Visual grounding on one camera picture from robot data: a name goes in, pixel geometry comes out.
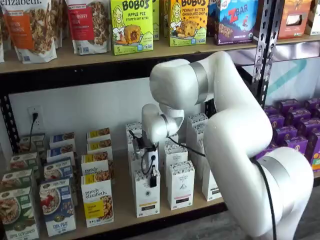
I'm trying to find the black neighbour shelf rack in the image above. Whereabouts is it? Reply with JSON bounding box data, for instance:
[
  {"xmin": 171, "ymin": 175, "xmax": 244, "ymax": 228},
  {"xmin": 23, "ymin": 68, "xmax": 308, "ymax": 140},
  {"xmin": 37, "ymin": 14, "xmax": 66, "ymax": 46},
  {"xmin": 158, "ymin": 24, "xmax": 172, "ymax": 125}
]
[{"xmin": 264, "ymin": 0, "xmax": 320, "ymax": 180}]

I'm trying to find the red label granola bag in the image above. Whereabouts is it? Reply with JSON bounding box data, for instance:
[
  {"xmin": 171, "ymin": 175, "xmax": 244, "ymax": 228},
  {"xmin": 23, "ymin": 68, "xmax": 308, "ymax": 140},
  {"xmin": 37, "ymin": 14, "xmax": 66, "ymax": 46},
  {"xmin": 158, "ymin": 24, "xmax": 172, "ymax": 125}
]
[{"xmin": 65, "ymin": 0, "xmax": 113, "ymax": 56}]

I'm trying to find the white banner teal stripe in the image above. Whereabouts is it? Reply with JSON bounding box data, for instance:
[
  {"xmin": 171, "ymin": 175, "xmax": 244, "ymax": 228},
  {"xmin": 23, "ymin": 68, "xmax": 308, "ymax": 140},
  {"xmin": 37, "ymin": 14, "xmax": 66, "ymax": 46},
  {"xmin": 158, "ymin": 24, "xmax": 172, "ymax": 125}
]
[{"xmin": 237, "ymin": 46, "xmax": 320, "ymax": 107}]

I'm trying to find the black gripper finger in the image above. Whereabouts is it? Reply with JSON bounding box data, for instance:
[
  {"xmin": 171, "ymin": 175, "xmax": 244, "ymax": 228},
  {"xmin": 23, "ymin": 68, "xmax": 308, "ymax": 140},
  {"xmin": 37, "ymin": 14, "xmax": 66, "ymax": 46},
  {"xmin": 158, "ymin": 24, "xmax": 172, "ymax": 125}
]
[{"xmin": 149, "ymin": 166, "xmax": 159, "ymax": 189}]

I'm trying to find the blue ZBar box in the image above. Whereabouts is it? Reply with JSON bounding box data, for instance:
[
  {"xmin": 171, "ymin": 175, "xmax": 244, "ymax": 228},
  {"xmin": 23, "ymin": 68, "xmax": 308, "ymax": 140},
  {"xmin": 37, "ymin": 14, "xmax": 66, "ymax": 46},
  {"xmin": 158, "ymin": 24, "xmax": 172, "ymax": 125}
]
[
  {"xmin": 207, "ymin": 0, "xmax": 218, "ymax": 38},
  {"xmin": 213, "ymin": 0, "xmax": 260, "ymax": 47}
]

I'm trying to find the green Bobo's apple pie box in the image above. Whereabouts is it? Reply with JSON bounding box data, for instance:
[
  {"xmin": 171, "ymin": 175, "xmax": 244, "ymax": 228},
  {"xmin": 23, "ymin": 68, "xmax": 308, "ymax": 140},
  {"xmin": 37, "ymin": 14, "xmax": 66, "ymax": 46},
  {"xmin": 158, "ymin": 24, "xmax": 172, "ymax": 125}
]
[
  {"xmin": 151, "ymin": 0, "xmax": 161, "ymax": 42},
  {"xmin": 110, "ymin": 0, "xmax": 154, "ymax": 56}
]

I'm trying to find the white granola bag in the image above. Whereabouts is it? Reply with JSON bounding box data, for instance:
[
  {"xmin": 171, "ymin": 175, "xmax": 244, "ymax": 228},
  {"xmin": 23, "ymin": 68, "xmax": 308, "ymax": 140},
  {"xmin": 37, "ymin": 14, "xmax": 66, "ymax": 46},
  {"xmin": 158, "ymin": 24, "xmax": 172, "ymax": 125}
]
[{"xmin": 51, "ymin": 0, "xmax": 68, "ymax": 48}]

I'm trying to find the white box pink strip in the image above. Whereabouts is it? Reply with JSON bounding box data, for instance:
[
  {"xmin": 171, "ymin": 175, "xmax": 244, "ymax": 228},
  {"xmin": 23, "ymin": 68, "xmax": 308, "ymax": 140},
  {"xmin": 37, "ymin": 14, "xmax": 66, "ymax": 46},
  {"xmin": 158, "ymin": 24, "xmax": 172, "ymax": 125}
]
[
  {"xmin": 166, "ymin": 159, "xmax": 195, "ymax": 210},
  {"xmin": 164, "ymin": 143, "xmax": 189, "ymax": 173},
  {"xmin": 164, "ymin": 136, "xmax": 181, "ymax": 147}
]

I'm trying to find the neighbour rack wooden board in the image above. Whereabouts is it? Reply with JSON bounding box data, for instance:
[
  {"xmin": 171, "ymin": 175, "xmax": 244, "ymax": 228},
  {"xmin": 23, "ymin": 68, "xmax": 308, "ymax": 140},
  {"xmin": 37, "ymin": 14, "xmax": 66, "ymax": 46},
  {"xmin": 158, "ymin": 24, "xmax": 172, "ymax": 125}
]
[{"xmin": 274, "ymin": 34, "xmax": 320, "ymax": 46}]

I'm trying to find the white box yellow strip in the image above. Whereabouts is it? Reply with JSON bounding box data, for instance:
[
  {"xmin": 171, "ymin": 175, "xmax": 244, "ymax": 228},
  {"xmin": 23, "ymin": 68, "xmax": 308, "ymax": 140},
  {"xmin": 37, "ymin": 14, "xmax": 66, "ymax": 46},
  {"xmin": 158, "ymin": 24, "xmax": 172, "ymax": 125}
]
[
  {"xmin": 133, "ymin": 169, "xmax": 161, "ymax": 218},
  {"xmin": 125, "ymin": 122, "xmax": 143, "ymax": 138}
]

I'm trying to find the orange snack box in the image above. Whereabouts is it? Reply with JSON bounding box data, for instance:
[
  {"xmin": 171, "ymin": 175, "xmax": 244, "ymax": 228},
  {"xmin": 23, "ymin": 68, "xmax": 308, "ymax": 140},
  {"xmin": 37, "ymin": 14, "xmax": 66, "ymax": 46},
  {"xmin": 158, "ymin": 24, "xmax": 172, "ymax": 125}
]
[{"xmin": 277, "ymin": 0, "xmax": 313, "ymax": 40}]

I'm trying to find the white snack box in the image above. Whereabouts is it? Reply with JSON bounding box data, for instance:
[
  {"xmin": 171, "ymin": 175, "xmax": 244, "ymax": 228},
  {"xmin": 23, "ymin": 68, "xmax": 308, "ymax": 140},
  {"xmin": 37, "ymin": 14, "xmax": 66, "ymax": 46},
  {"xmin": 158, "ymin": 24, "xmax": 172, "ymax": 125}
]
[{"xmin": 307, "ymin": 0, "xmax": 320, "ymax": 36}]

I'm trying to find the black plug with cable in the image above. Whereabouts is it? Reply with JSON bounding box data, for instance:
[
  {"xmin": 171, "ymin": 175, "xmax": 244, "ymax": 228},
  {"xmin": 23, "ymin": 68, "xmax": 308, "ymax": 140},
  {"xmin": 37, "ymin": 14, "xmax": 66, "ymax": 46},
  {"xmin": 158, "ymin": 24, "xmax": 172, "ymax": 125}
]
[{"xmin": 29, "ymin": 112, "xmax": 39, "ymax": 151}]

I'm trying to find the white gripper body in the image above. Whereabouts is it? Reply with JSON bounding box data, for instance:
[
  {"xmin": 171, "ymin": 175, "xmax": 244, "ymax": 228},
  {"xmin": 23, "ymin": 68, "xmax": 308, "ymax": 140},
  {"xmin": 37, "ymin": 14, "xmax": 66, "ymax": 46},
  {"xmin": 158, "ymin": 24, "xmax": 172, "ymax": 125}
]
[{"xmin": 145, "ymin": 146, "xmax": 160, "ymax": 176}]

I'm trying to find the purple Annie's snack box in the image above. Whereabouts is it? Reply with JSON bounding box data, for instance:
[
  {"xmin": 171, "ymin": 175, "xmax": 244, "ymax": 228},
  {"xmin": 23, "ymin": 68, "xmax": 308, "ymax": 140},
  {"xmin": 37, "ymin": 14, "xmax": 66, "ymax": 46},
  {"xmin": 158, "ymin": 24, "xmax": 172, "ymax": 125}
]
[
  {"xmin": 286, "ymin": 108, "xmax": 313, "ymax": 126},
  {"xmin": 272, "ymin": 124, "xmax": 299, "ymax": 145},
  {"xmin": 284, "ymin": 136, "xmax": 309, "ymax": 156},
  {"xmin": 264, "ymin": 106, "xmax": 280, "ymax": 117},
  {"xmin": 267, "ymin": 113, "xmax": 286, "ymax": 129},
  {"xmin": 306, "ymin": 129, "xmax": 320, "ymax": 166},
  {"xmin": 303, "ymin": 97, "xmax": 320, "ymax": 111},
  {"xmin": 278, "ymin": 99, "xmax": 300, "ymax": 113},
  {"xmin": 297, "ymin": 117, "xmax": 320, "ymax": 137}
]

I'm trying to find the snack-row wooden shelf board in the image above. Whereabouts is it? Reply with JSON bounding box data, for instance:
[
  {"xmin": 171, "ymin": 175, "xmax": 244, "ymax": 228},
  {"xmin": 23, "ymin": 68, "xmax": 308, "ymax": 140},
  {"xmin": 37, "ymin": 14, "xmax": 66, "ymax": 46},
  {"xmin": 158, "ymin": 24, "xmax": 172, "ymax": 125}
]
[{"xmin": 0, "ymin": 37, "xmax": 261, "ymax": 75}]

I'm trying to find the blue flax cereal box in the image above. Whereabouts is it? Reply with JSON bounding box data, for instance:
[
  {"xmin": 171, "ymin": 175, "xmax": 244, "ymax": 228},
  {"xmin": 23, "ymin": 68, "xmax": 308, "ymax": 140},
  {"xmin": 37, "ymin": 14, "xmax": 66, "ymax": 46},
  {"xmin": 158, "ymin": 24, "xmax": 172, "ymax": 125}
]
[
  {"xmin": 39, "ymin": 177, "xmax": 77, "ymax": 237},
  {"xmin": 46, "ymin": 144, "xmax": 75, "ymax": 163},
  {"xmin": 43, "ymin": 157, "xmax": 74, "ymax": 181},
  {"xmin": 49, "ymin": 132, "xmax": 76, "ymax": 150}
]

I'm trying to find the yellow Purely Elizabeth granola box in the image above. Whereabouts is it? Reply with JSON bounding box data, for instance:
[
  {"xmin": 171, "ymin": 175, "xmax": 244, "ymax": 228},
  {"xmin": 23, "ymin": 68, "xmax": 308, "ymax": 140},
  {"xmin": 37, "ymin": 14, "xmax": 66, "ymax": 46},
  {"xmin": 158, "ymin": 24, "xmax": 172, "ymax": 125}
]
[
  {"xmin": 81, "ymin": 172, "xmax": 115, "ymax": 228},
  {"xmin": 86, "ymin": 139, "xmax": 114, "ymax": 157},
  {"xmin": 86, "ymin": 127, "xmax": 112, "ymax": 143},
  {"xmin": 81, "ymin": 152, "xmax": 111, "ymax": 177}
]

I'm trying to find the low wooden shelf board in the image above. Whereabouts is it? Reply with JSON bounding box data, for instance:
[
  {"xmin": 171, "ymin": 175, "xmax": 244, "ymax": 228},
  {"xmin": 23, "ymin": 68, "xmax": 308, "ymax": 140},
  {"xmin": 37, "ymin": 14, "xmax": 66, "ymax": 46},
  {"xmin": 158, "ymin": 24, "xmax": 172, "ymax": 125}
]
[{"xmin": 37, "ymin": 147, "xmax": 226, "ymax": 238}]

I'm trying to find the black metal shelf rack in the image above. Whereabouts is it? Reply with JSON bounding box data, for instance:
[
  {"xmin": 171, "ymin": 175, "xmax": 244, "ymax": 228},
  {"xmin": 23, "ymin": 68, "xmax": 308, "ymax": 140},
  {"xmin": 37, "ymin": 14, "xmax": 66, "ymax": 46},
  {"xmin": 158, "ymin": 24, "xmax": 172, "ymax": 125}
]
[{"xmin": 0, "ymin": 0, "xmax": 278, "ymax": 240}]

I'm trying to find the green cereal box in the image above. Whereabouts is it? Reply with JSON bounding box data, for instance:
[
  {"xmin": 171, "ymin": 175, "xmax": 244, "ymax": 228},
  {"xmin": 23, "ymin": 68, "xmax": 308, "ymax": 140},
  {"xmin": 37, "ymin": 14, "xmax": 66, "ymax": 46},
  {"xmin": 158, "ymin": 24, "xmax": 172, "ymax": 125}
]
[
  {"xmin": 9, "ymin": 152, "xmax": 39, "ymax": 173},
  {"xmin": 0, "ymin": 186, "xmax": 40, "ymax": 240},
  {"xmin": 18, "ymin": 134, "xmax": 46, "ymax": 155},
  {"xmin": 0, "ymin": 168, "xmax": 35, "ymax": 193}
]

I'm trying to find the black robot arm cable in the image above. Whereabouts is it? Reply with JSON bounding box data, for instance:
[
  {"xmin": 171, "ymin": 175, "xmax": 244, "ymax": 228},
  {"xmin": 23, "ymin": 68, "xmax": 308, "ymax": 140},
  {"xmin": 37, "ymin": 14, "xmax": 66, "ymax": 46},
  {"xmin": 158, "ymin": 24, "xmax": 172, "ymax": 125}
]
[{"xmin": 129, "ymin": 129, "xmax": 278, "ymax": 240}]

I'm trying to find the orange label granola bag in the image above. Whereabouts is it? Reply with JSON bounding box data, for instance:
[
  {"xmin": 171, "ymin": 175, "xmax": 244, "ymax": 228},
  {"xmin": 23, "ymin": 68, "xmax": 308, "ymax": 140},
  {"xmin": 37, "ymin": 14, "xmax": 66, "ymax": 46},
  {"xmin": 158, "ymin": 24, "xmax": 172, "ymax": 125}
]
[{"xmin": 4, "ymin": 0, "xmax": 59, "ymax": 64}]

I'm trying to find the white wall power outlet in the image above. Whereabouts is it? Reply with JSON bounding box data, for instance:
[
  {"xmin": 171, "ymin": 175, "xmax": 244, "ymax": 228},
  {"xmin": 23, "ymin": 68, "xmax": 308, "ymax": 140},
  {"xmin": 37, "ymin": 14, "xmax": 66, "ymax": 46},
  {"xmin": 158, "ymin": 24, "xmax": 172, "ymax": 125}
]
[{"xmin": 27, "ymin": 106, "xmax": 45, "ymax": 131}]

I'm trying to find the yellow Bobo's peanut butter box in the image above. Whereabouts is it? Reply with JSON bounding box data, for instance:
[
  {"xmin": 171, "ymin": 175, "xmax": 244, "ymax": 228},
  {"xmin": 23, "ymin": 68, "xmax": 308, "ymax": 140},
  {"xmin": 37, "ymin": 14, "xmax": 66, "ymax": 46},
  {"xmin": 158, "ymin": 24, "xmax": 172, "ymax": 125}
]
[
  {"xmin": 169, "ymin": 0, "xmax": 209, "ymax": 48},
  {"xmin": 159, "ymin": 0, "xmax": 172, "ymax": 38}
]

